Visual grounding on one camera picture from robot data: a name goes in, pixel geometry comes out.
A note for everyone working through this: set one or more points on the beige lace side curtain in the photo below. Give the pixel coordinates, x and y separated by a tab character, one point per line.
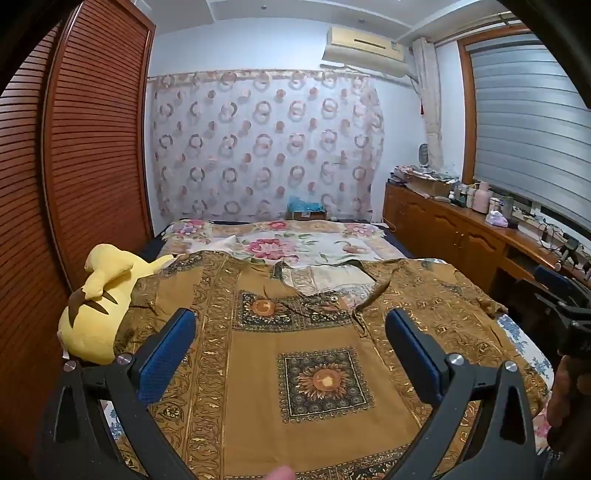
429	115

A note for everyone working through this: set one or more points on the person's left hand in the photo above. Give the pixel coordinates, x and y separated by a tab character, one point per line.
281	474

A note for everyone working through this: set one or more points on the long wooden cabinet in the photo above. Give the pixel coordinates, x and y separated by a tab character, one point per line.
461	235

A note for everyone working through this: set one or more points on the pink bottle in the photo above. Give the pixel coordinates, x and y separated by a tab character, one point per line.
481	198

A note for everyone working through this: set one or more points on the blue floral bedsheet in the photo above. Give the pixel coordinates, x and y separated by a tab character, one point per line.
531	355

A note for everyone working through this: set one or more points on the yellow plush toy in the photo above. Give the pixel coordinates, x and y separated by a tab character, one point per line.
92	318

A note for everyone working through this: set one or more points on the open cardboard box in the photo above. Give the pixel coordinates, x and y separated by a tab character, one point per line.
427	187

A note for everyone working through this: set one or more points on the beige air conditioner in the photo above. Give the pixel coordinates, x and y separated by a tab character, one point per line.
364	48

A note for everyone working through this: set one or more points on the person's right hand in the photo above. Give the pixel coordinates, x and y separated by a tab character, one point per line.
570	401

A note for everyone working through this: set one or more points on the small desk fan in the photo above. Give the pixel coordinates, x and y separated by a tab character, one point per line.
423	157

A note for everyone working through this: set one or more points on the gold sunflower patterned blanket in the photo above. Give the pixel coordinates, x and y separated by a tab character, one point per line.
258	369

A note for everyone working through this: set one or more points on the pink floral blanket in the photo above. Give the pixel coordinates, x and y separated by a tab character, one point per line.
277	244

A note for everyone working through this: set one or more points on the wooden louvered wardrobe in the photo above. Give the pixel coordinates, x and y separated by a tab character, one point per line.
92	161

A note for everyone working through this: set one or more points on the cardboard box with blue cloth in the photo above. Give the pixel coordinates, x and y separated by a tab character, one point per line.
305	207

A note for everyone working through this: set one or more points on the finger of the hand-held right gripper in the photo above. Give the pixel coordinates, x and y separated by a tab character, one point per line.
551	277

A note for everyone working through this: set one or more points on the grey window blind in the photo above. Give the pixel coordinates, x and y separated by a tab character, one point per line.
521	120

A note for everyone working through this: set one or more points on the small purple pouch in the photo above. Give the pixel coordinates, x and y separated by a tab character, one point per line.
497	219

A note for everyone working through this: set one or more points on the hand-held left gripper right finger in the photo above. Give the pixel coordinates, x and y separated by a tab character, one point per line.
415	356

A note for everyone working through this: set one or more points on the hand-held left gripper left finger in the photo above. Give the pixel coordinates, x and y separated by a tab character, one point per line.
166	351

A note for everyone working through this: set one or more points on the circle print curtain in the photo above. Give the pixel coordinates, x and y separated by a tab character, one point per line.
263	147

